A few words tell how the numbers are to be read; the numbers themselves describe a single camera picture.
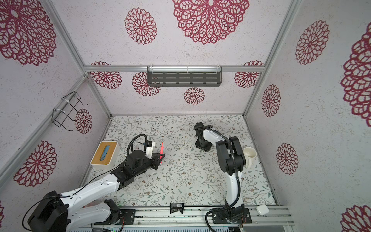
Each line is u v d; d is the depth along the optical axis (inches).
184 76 36.7
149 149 28.1
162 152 31.0
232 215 25.5
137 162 24.2
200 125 33.0
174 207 29.7
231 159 21.6
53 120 27.1
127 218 28.8
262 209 30.0
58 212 15.7
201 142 33.6
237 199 24.1
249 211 29.7
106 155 36.1
